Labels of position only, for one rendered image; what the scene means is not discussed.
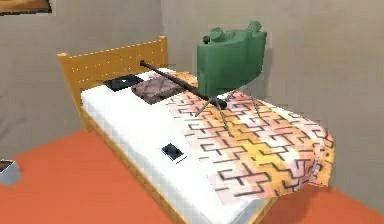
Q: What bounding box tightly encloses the wooden bed with white mattress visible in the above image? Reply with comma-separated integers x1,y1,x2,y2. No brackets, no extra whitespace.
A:
57,35,336,224

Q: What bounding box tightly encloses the black laptop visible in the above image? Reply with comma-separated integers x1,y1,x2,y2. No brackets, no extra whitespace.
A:
104,74,144,93

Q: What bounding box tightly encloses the black baseball bat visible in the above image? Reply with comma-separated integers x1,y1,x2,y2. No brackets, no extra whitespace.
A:
139,59,228,110

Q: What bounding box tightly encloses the small black phone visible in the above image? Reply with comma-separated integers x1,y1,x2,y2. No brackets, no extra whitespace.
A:
161,143,185,162

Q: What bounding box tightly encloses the brown patterned pillow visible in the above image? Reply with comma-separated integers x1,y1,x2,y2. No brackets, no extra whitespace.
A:
130,77,185,105

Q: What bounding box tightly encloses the orange patterned blanket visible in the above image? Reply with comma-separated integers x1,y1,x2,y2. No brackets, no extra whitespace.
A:
164,70,336,206

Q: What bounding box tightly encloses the grey bin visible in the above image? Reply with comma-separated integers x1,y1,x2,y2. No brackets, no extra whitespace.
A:
0,159,22,187

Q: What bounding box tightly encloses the framed orange wall picture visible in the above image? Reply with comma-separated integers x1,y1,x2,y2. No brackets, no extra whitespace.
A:
0,0,53,16

